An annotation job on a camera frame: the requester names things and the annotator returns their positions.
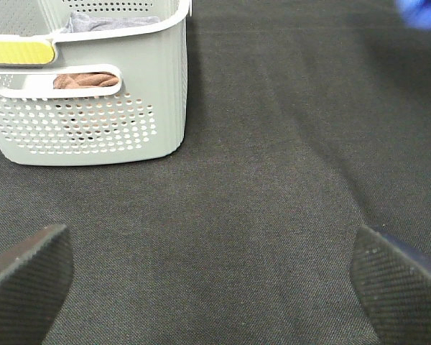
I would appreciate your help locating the brown towel in basket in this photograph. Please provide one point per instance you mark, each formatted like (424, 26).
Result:
(84, 80)

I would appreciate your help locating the blue microfibre towel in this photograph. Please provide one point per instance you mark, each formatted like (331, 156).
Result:
(415, 13)

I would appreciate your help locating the grey perforated plastic basket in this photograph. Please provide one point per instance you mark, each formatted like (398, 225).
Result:
(140, 118)

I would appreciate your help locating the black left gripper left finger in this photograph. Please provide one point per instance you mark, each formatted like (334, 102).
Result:
(35, 278)

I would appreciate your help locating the yellow basket handle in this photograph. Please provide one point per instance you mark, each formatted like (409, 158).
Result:
(26, 52)

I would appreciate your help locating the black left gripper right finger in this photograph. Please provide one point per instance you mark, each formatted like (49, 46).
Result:
(392, 281)

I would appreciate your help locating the grey towel in basket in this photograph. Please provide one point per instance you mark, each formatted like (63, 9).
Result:
(80, 22)

